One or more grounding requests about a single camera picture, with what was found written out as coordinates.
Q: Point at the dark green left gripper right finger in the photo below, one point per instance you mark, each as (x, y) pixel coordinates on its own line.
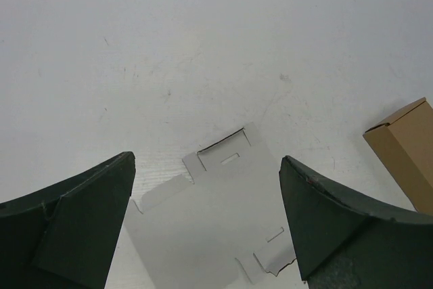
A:
(345, 239)

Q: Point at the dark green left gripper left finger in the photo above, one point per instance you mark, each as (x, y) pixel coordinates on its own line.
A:
(65, 235)

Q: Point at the white paper box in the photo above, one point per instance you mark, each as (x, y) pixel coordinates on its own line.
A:
(206, 212)

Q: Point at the brown folded cardboard box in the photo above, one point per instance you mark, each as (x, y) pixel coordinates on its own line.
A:
(403, 143)

